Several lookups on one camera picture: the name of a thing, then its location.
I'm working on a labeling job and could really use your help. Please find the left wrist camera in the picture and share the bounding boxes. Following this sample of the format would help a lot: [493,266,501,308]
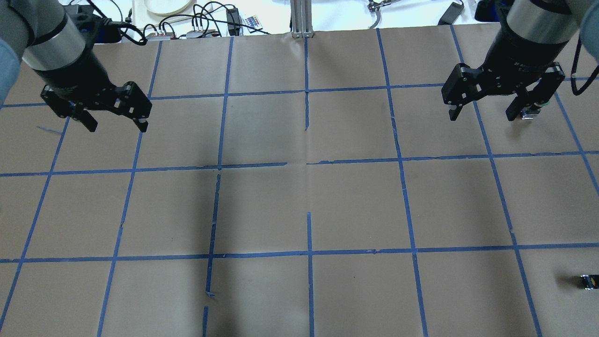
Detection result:
[63,4,122,45]

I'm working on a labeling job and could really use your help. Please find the aluminium frame post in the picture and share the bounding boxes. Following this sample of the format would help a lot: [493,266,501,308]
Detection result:
[290,0,314,39]

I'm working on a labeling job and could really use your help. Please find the white round plate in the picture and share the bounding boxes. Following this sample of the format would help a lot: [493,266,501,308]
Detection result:
[143,0,193,17]

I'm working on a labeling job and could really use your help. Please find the black power adapter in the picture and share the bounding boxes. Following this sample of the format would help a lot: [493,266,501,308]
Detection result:
[226,7,241,36]

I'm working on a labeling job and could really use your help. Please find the small black switch block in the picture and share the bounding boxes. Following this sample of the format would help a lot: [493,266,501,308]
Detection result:
[579,274,599,290]

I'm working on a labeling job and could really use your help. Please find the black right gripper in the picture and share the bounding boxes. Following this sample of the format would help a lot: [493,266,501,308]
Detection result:
[441,47,565,121]

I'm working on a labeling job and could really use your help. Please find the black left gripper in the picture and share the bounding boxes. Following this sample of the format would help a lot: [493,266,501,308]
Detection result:
[40,66,152,133]

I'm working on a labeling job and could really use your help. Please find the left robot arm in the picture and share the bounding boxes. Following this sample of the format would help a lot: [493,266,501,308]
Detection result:
[1,0,152,132]

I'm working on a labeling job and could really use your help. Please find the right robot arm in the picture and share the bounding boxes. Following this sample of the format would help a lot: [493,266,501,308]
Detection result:
[441,0,599,121]

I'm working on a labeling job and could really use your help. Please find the colourful remote control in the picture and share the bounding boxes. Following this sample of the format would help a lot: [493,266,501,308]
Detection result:
[243,15,263,30]

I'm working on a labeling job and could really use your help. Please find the green push button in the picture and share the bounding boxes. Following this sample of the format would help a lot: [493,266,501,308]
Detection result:
[520,102,549,121]

